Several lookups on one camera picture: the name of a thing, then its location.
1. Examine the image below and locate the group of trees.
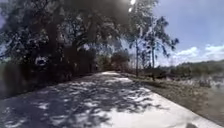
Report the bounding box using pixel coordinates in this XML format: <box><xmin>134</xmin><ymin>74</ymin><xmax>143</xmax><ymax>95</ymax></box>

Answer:
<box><xmin>98</xmin><ymin>49</ymin><xmax>132</xmax><ymax>73</ymax></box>

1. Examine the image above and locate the pale paved path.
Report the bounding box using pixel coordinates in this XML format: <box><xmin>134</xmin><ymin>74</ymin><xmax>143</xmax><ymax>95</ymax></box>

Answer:
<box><xmin>0</xmin><ymin>70</ymin><xmax>223</xmax><ymax>128</ymax></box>

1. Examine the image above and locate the dry dirt verge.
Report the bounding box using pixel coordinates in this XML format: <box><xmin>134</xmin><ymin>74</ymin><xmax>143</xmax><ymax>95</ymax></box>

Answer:
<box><xmin>121</xmin><ymin>72</ymin><xmax>224</xmax><ymax>127</ymax></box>

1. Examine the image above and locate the distant wood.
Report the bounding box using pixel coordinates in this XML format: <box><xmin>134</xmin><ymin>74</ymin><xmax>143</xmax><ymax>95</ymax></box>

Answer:
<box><xmin>168</xmin><ymin>59</ymin><xmax>224</xmax><ymax>80</ymax></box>

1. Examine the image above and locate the water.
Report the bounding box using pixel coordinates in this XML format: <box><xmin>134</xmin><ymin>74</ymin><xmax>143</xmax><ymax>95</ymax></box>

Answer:
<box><xmin>181</xmin><ymin>75</ymin><xmax>224</xmax><ymax>89</ymax></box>

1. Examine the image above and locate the robot's own part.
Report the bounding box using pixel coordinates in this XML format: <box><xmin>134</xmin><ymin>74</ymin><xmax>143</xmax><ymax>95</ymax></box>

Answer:
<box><xmin>185</xmin><ymin>122</ymin><xmax>198</xmax><ymax>128</ymax></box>

